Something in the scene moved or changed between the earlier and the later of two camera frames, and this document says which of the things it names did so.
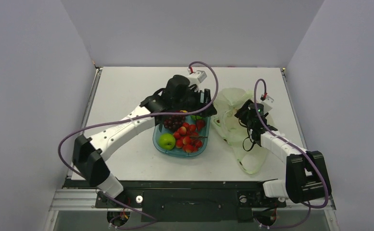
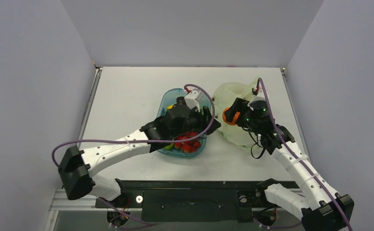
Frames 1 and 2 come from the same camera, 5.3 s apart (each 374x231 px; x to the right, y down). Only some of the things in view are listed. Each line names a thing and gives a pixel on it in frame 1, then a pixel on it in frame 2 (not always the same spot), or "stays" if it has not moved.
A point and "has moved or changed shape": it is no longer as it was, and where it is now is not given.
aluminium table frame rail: x=78 y=199 stays
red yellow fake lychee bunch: x=187 y=138 stays
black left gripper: x=198 y=94 -> x=205 y=120
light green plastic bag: x=251 y=157 has moved or changed shape
